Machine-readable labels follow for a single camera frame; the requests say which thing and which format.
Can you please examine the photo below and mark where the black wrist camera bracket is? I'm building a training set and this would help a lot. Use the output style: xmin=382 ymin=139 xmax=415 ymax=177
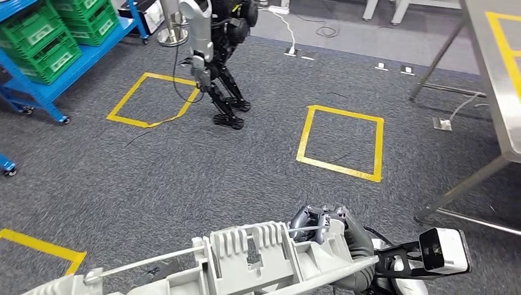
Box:
xmin=374 ymin=240 xmax=426 ymax=281

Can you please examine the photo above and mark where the silver wheel hubcap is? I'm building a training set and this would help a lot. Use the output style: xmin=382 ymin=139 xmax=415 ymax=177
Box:
xmin=20 ymin=219 xmax=379 ymax=295

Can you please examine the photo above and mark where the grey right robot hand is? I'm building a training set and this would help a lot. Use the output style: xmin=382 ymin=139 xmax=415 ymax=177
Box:
xmin=287 ymin=205 xmax=378 ymax=258

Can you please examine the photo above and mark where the black white box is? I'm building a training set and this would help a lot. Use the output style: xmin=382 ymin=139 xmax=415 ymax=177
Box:
xmin=118 ymin=0 xmax=166 ymax=36

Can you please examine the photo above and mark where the black robot foot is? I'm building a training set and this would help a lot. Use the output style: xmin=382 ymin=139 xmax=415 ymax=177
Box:
xmin=134 ymin=260 xmax=186 ymax=288

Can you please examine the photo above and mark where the white desk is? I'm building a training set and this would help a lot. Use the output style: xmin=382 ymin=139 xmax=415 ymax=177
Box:
xmin=362 ymin=0 xmax=461 ymax=26

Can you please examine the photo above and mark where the steel workbench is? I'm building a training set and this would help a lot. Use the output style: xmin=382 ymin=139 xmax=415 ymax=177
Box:
xmin=409 ymin=0 xmax=521 ymax=237

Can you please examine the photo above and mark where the chrome stand base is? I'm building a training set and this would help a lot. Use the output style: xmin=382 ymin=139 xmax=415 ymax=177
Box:
xmin=156 ymin=0 xmax=190 ymax=47

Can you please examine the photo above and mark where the yellow floor tape square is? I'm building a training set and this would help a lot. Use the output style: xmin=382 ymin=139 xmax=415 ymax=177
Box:
xmin=295 ymin=104 xmax=385 ymax=183
xmin=0 ymin=227 xmax=87 ymax=277
xmin=106 ymin=72 xmax=201 ymax=130

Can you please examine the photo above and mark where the green plastic crate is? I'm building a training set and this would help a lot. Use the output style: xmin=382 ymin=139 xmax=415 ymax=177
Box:
xmin=65 ymin=6 xmax=121 ymax=46
xmin=14 ymin=31 xmax=82 ymax=85
xmin=0 ymin=4 xmax=68 ymax=56
xmin=50 ymin=0 xmax=111 ymax=21

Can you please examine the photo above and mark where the black silver humanoid robot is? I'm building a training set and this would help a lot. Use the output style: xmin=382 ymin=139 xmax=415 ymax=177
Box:
xmin=177 ymin=0 xmax=259 ymax=130

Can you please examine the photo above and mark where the yellow workbench tape outline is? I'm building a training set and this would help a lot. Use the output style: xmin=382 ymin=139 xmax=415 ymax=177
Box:
xmin=485 ymin=11 xmax=521 ymax=101

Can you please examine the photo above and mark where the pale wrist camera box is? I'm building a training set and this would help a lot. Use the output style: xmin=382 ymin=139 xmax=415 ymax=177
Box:
xmin=419 ymin=227 xmax=472 ymax=275

